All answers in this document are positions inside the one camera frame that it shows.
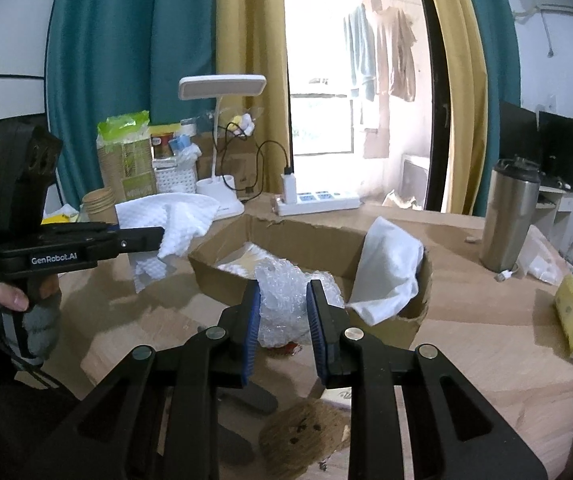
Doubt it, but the yellow packet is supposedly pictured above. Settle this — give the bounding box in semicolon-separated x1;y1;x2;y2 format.
41;204;83;226

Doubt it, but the teal curtain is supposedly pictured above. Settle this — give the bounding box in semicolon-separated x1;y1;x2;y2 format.
459;0;522;219
45;0;228;212

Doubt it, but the blue and white packet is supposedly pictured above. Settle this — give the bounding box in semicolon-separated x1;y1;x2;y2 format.
169;132;202;162

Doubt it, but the hanging blue towel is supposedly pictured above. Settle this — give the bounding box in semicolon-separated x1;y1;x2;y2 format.
343;3;379;102

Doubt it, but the person's left hand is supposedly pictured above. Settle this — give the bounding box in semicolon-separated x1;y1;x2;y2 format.
0;277;63;366

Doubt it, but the yellow and white bagged item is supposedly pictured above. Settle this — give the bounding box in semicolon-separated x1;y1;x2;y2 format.
228;109;258;137

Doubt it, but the crumpled white plastic bag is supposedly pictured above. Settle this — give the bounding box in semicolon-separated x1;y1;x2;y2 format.
515;224;563;282

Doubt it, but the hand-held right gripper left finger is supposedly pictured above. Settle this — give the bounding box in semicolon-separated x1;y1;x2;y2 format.
36;279;263;480

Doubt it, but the steel tumbler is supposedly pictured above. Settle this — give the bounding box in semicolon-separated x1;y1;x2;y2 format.
479;156;542;274

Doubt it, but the white charger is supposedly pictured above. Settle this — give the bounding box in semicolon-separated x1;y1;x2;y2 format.
281;172;299;205

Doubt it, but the yellow curtain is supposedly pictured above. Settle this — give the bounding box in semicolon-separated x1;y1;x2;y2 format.
214;0;293;197
421;0;490;217

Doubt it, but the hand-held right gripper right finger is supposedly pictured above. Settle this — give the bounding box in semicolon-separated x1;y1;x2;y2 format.
306;279;550;480

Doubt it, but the white power strip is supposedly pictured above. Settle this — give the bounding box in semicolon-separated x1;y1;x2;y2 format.
272;190;362;217

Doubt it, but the person's left forearm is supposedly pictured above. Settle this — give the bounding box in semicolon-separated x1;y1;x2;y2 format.
0;310;90;480

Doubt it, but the brown cookie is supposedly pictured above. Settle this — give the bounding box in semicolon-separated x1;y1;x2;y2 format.
258;399;351;472

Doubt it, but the white side desk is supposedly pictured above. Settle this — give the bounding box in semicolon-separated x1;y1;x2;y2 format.
535;184;573;232

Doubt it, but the green-topped paper cup package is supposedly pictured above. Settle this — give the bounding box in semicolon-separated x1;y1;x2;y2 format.
97;109;158;206

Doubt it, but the brown paper cup stack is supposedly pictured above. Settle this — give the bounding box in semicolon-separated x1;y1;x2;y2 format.
81;187;119;225

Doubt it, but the white waffle cloth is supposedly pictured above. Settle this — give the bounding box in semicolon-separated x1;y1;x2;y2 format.
115;192;222;293

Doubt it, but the red-lidded jar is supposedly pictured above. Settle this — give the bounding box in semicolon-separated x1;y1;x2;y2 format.
150;132;175;161

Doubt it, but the white desk lamp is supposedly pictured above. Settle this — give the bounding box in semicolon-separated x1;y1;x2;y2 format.
178;74;268;219

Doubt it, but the black monitor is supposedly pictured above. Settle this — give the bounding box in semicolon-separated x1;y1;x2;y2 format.
538;110;573;194
497;100;540;172

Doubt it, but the white plastic basket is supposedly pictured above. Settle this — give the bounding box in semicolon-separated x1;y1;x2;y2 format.
153;156;198;195

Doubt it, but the black door frame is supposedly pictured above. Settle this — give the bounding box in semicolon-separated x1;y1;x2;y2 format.
411;0;453;212

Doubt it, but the smooth white cloth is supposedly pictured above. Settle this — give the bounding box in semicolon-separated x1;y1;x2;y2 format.
348;216;425;325

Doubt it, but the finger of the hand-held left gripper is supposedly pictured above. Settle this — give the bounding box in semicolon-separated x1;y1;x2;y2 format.
114;226;166;257

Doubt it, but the hanging beige shirt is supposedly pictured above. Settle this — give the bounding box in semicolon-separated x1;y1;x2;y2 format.
373;5;418;103

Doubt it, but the black cable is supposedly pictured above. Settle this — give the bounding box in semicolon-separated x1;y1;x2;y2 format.
219;119;293;199

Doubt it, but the clear bubble wrap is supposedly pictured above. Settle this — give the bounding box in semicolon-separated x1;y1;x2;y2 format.
254;256;347;351

